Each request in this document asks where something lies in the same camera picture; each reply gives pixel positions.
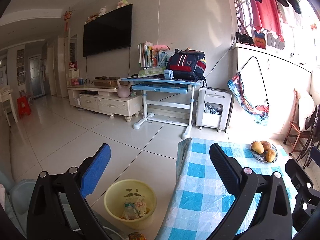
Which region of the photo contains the white plastic bag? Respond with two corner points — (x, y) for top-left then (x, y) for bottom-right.
(134, 196), (148, 217)

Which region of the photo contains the yellow plastic trash bin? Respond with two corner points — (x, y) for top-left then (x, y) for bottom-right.
(104, 179), (157, 230)

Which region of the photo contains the black folding chair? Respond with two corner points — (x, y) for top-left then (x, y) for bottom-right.
(296, 105), (319, 169)

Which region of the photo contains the wooden chair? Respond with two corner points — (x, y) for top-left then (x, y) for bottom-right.
(283, 90), (311, 157)

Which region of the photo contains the yellow mango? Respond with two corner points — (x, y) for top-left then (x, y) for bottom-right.
(251, 141), (264, 154)

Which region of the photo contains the blue white checkered tablecloth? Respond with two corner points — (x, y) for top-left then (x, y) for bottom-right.
(156, 138), (297, 239)

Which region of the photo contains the orange round fruit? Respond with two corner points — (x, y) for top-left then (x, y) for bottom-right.
(266, 148), (276, 163)

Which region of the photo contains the brown fruit at back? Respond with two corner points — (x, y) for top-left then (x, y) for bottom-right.
(260, 140), (271, 151)

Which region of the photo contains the white cushion on chair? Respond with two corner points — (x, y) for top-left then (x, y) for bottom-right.
(298, 90), (315, 132)

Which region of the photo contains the colourful hanging cloth bag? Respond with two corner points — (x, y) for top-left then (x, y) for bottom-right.
(227, 72), (270, 125)

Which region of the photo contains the white air purifier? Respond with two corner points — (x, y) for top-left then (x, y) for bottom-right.
(195, 87), (232, 132)

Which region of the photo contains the light blue seat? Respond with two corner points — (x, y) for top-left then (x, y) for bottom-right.
(1, 171), (36, 238)

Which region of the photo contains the cream tv cabinet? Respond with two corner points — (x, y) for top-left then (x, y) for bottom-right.
(67, 84), (142, 122)

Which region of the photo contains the white balcony cabinet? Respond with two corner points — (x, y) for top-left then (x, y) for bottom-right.
(228, 43), (312, 141)

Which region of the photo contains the pink kettlebell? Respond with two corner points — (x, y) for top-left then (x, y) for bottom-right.
(117, 78), (132, 98)

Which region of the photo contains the red plastic stool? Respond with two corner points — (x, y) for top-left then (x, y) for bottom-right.
(17, 96), (31, 119)

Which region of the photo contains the blue white study desk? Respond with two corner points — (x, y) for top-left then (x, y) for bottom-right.
(122, 76), (202, 139)

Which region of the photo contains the navy red backpack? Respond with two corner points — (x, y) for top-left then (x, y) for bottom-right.
(167, 49), (206, 81)

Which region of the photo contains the row of books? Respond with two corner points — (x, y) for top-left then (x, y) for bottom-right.
(137, 41), (170, 68)

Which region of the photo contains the pink plush toy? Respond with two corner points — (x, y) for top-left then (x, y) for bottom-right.
(152, 44), (170, 51)

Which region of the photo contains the red hanging garment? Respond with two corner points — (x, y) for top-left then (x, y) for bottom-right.
(250, 0), (284, 41)

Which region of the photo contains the dark wire fruit basket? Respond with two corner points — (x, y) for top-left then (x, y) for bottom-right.
(250, 141), (278, 163)

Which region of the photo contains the black wall television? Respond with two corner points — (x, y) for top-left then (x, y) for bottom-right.
(82, 4), (133, 57)

